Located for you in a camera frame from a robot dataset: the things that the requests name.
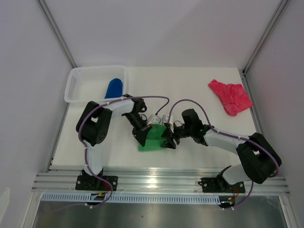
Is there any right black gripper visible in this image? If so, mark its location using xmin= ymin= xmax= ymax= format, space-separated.
xmin=161 ymin=123 xmax=193 ymax=150

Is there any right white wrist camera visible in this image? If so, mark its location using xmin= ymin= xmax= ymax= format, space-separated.
xmin=162 ymin=114 xmax=173 ymax=125

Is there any blue towel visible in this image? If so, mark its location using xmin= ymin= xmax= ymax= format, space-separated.
xmin=104 ymin=78 xmax=123 ymax=99

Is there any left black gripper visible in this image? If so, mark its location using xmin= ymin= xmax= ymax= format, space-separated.
xmin=124 ymin=112 xmax=152 ymax=146

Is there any pink towel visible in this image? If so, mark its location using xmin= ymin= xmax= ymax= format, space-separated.
xmin=208 ymin=79 xmax=253 ymax=116

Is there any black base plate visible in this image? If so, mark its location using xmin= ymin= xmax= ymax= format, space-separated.
xmin=75 ymin=175 xmax=118 ymax=191
xmin=198 ymin=177 xmax=246 ymax=193

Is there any aluminium front rail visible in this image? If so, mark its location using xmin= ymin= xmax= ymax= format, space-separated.
xmin=32 ymin=166 xmax=291 ymax=196

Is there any left aluminium corner post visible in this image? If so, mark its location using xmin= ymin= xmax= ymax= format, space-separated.
xmin=36 ymin=0 xmax=77 ymax=68

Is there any green towel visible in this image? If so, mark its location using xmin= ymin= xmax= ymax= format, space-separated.
xmin=138 ymin=124 xmax=166 ymax=152

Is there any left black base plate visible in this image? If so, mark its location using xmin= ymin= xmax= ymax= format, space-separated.
xmin=75 ymin=175 xmax=118 ymax=191

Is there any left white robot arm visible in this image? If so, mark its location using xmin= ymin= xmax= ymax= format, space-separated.
xmin=76 ymin=97 xmax=152 ymax=190

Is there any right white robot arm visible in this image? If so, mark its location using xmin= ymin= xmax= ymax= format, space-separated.
xmin=161 ymin=109 xmax=282 ymax=192

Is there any white slotted cable duct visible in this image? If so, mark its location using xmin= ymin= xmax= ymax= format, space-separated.
xmin=41 ymin=192 xmax=233 ymax=205

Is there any aluminium corner post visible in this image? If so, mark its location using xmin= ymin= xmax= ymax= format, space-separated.
xmin=36 ymin=0 xmax=77 ymax=68
xmin=242 ymin=0 xmax=291 ymax=75

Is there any purple cable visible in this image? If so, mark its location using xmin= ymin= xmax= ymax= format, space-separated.
xmin=167 ymin=99 xmax=281 ymax=211
xmin=78 ymin=95 xmax=170 ymax=211

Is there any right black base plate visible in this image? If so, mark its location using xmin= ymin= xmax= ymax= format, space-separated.
xmin=198 ymin=177 xmax=246 ymax=193

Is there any white plastic basket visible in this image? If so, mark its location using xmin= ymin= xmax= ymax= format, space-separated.
xmin=64 ymin=65 xmax=128 ymax=103

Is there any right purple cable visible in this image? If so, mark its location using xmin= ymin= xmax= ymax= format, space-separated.
xmin=167 ymin=99 xmax=281 ymax=211

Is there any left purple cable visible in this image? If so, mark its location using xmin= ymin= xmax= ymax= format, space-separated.
xmin=78 ymin=95 xmax=170 ymax=211

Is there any right aluminium corner post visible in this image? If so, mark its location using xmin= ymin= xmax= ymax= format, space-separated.
xmin=242 ymin=0 xmax=291 ymax=75

